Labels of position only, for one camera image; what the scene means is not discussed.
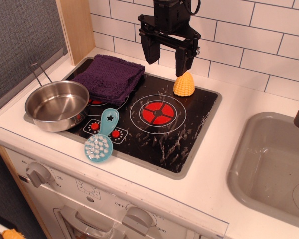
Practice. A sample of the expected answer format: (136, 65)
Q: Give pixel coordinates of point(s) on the grey toy sink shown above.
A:
(264, 172)

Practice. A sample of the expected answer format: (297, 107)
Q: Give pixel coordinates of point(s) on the white toy oven door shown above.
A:
(76, 224)

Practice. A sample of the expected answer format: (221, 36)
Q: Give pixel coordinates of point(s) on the grey right oven knob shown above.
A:
(138, 220)

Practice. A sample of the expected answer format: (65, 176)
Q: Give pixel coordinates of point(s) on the stainless steel pot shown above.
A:
(57, 106)

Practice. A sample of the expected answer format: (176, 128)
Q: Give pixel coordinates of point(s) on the teal dish brush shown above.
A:
(99, 147)

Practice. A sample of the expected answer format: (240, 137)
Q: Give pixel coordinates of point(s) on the purple folded cloth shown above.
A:
(109, 79)

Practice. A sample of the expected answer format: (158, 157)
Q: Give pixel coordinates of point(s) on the yellow toy corn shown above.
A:
(184, 85)

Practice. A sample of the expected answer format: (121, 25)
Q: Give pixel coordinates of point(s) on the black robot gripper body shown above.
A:
(170, 24)

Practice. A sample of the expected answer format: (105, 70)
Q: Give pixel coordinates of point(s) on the grey oven knob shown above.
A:
(38, 174)
(138, 220)

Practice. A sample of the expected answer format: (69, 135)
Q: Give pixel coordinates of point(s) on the grey left oven knob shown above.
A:
(38, 174)

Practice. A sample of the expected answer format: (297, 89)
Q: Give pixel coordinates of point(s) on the black toy stovetop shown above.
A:
(157, 129)

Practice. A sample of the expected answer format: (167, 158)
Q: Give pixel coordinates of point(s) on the orange toy at corner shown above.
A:
(12, 234)

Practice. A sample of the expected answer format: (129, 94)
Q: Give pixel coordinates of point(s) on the wooden side post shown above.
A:
(77, 28)

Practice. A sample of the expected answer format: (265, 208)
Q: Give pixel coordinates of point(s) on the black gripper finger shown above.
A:
(151, 49)
(184, 59)

